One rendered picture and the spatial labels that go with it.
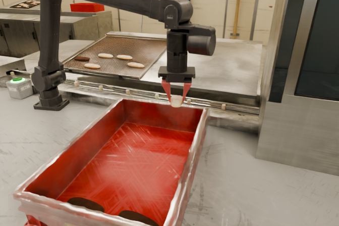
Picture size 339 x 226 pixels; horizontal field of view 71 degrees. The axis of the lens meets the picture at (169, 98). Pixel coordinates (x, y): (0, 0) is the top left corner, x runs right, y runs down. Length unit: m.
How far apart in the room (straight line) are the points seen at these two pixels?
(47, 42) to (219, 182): 0.73
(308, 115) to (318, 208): 0.22
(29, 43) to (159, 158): 4.09
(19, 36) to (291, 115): 4.46
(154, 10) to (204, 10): 4.04
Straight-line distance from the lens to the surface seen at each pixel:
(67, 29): 3.97
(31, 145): 0.90
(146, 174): 0.67
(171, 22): 0.60
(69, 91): 1.14
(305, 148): 0.75
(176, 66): 0.64
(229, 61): 1.26
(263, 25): 4.28
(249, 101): 1.11
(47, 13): 0.92
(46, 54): 0.99
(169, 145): 0.77
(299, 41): 0.63
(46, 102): 1.09
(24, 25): 4.58
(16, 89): 1.25
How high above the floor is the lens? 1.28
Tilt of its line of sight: 25 degrees down
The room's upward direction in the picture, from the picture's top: straight up
